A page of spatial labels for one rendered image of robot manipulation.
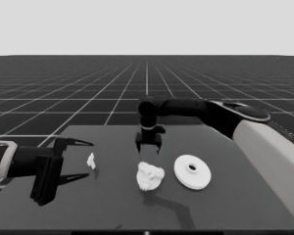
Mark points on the white round carrier with pins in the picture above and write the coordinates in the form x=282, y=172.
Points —
x=153, y=186

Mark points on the large thick white disc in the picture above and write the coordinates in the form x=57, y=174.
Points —
x=199, y=179

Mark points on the small white T-shaped piece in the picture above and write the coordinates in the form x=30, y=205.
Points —
x=91, y=161

